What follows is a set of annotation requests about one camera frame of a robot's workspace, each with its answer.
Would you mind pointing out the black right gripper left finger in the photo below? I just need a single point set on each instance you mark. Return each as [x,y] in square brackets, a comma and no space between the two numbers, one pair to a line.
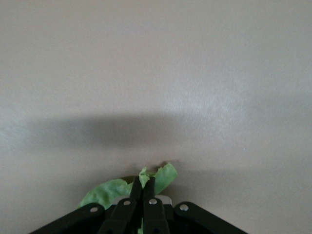
[124,214]

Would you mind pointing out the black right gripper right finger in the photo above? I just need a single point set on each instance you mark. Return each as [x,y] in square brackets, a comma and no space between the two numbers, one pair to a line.
[154,217]

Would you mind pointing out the green lettuce leaf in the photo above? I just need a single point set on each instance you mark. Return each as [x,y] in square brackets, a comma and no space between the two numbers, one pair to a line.
[107,192]

